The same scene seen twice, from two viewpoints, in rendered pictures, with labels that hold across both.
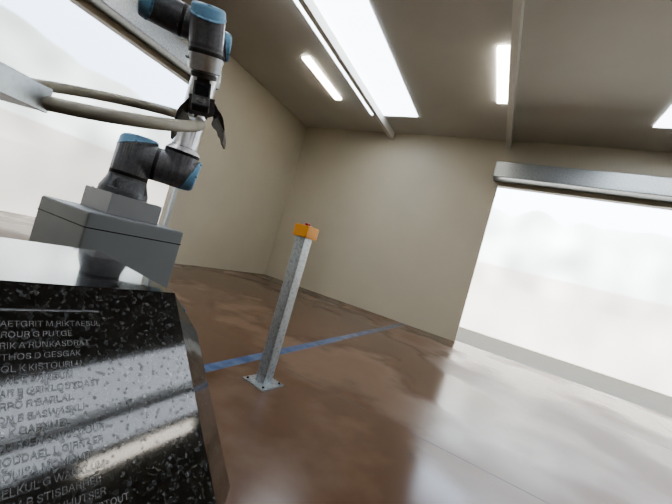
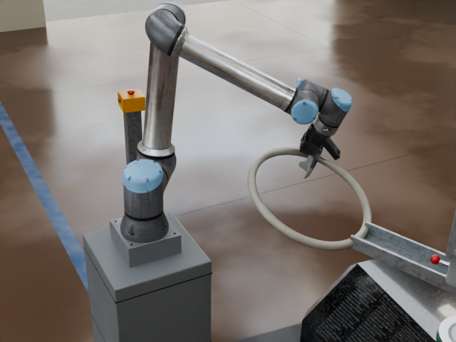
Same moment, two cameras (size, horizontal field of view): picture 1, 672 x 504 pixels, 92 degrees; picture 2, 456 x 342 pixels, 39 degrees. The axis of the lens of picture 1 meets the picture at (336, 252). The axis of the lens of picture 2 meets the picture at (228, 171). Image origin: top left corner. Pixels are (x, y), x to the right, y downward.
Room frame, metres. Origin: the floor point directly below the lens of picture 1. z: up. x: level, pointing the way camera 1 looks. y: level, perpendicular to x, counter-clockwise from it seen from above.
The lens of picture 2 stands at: (-0.02, 2.57, 2.40)
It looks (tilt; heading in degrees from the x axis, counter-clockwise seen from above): 29 degrees down; 304
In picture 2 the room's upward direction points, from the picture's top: 1 degrees clockwise
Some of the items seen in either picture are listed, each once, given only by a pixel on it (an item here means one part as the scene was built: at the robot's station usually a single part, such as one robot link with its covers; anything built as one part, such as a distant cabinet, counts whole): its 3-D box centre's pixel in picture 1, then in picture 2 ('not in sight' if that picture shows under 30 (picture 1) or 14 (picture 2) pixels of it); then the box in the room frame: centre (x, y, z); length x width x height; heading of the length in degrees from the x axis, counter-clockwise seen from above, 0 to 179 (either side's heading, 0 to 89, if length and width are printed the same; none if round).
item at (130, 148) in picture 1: (137, 156); (143, 186); (1.44, 0.97, 1.12); 0.17 x 0.15 x 0.18; 116
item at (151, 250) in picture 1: (89, 307); (149, 327); (1.44, 0.98, 0.43); 0.50 x 0.50 x 0.85; 62
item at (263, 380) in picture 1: (285, 303); (136, 182); (2.17, 0.23, 0.54); 0.20 x 0.20 x 1.09; 56
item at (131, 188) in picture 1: (125, 184); (144, 218); (1.44, 0.98, 0.99); 0.19 x 0.19 x 0.10
